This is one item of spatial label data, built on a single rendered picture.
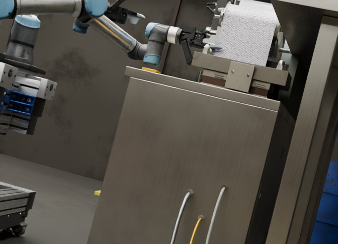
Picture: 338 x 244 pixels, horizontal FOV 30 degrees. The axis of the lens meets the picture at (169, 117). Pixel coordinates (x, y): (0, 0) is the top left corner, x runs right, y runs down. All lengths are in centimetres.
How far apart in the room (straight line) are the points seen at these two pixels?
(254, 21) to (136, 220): 100
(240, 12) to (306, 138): 104
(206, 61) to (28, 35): 90
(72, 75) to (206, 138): 471
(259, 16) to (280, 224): 116
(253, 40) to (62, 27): 464
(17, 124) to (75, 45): 423
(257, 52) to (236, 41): 10
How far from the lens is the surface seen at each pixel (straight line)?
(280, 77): 257
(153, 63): 287
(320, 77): 198
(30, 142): 722
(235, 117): 251
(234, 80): 257
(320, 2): 196
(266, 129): 249
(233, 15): 285
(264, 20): 283
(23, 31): 306
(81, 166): 704
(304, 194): 286
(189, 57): 284
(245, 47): 281
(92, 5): 265
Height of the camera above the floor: 66
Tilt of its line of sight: 2 degrees up
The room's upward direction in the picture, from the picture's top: 15 degrees clockwise
